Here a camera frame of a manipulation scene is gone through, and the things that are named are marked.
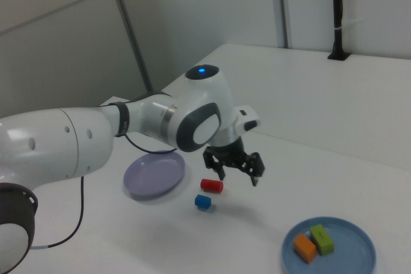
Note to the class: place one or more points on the green rectangular block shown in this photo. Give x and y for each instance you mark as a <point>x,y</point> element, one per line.
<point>322,238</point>

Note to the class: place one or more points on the red cylinder block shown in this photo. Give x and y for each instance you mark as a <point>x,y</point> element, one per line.
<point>211,185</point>

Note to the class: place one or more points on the purple plate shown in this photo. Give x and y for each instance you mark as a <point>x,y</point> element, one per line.
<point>154,177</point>

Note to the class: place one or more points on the small blue block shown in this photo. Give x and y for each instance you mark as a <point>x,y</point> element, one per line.
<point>202,201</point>

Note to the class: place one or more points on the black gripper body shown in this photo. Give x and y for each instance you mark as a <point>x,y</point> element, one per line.
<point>228,153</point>

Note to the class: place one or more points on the black camera pole with base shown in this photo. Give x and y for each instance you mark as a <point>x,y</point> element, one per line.
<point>337,14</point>

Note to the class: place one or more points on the orange rectangular block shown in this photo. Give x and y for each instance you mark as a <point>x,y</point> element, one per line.
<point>305,247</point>

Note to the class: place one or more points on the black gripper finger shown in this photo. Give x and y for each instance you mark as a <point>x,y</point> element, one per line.
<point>215,166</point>
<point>255,165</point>

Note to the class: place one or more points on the blue plate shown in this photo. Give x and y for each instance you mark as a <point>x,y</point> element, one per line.
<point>350,254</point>

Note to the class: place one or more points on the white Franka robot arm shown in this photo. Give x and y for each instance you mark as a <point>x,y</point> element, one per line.
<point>64,145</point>

